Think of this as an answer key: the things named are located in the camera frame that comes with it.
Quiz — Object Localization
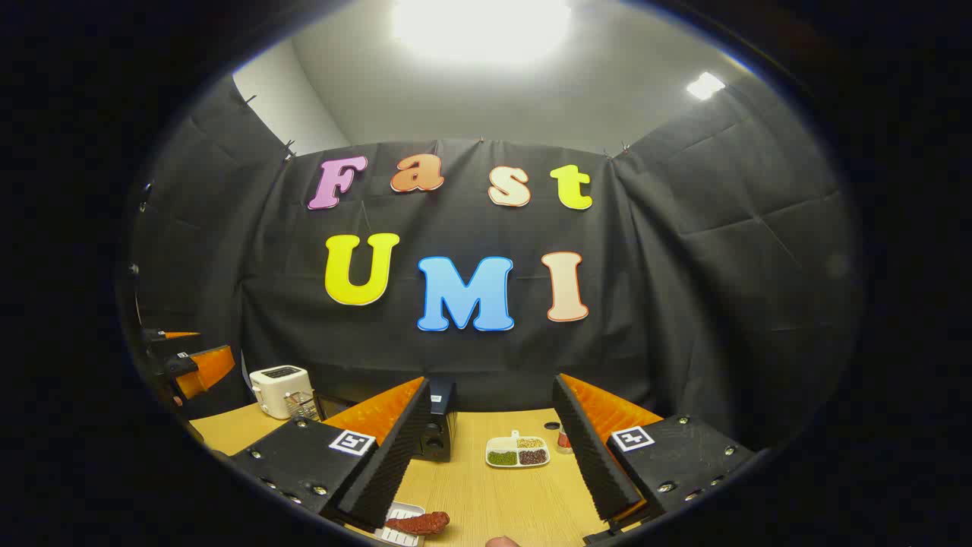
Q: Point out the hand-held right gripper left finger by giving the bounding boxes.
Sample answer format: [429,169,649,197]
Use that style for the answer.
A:
[228,376,432,533]

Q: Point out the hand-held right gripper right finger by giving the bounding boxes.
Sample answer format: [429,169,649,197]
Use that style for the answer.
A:
[552,373,759,525]

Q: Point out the black electric oven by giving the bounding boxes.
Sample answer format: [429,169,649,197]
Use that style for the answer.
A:
[414,376,458,463]

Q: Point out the red-brown meat piece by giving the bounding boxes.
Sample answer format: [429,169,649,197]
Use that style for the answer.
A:
[383,511,450,535]

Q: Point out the white toaster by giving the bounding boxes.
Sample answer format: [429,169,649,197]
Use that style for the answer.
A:
[249,365,320,422]

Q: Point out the white divided bean dish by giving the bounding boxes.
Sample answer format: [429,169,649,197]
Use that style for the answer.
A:
[485,430,551,468]

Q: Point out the white rectangular plate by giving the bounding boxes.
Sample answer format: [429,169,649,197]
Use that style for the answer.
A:
[374,501,426,547]

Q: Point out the small ceiling light panel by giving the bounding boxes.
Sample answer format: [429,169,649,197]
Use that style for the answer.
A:
[686,72,726,101]

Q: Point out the large ceiling light panel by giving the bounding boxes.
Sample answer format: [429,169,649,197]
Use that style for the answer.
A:
[391,0,572,65]

